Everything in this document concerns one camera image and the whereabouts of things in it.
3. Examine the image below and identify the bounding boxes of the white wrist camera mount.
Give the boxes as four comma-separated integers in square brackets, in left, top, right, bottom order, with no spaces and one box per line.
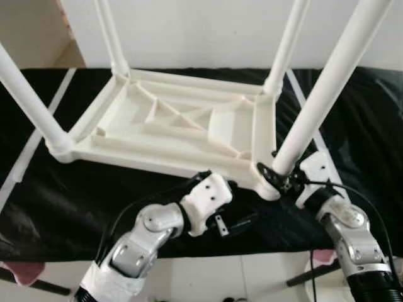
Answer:
[295,151,336,210]
[179,172,234,238]

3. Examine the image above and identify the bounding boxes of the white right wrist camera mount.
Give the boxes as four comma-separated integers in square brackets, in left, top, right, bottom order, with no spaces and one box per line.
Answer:
[295,151,336,210]

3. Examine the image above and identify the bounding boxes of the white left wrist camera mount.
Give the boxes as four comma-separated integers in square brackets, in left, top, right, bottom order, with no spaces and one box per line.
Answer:
[179,172,234,238]

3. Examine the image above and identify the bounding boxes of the white plastic table leg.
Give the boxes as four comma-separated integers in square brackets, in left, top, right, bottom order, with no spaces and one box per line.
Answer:
[0,44,76,164]
[94,0,132,78]
[263,0,311,97]
[272,0,395,177]

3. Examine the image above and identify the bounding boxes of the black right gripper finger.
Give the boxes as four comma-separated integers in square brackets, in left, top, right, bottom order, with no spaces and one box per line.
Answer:
[258,162,285,187]

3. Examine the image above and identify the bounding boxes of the white plastic table top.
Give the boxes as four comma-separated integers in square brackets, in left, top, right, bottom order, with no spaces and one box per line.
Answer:
[60,67,284,202]

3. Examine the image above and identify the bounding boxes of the pink table cover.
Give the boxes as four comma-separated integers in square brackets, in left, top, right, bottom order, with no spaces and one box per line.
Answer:
[0,260,46,288]

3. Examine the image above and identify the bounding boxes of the black metal table leg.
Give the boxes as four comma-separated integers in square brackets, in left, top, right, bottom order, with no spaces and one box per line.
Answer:
[0,267,72,296]

